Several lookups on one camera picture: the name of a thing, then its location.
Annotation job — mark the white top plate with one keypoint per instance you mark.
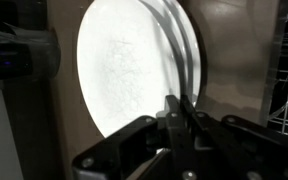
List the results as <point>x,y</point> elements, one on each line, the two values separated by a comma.
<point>125,63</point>

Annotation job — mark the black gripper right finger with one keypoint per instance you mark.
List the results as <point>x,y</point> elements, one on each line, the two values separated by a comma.
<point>251,151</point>

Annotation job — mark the white plate pile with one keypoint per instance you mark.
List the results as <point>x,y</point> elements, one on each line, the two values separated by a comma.
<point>174,21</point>

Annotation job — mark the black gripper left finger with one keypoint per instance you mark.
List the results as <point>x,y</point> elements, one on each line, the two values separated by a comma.
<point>163,143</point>

